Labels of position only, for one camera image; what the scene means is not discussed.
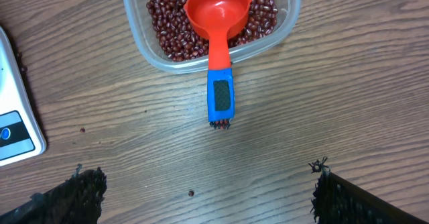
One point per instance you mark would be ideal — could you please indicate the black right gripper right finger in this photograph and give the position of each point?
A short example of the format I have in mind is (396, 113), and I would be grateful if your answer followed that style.
(338, 201)

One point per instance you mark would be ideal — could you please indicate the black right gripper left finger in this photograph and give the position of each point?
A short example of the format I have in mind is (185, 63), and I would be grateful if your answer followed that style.
(76, 201)

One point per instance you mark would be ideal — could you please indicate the red measuring scoop blue handle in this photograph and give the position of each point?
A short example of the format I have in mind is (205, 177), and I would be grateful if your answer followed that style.
(218, 21)

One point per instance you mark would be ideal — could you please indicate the white digital kitchen scale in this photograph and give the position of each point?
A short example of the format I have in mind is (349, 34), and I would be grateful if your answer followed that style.
(21, 135)

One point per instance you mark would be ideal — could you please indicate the red adzuki beans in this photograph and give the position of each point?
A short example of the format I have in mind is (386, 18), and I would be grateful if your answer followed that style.
(180, 42)

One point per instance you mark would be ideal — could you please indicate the clear plastic food container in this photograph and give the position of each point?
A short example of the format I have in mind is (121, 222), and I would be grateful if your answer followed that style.
(140, 22)

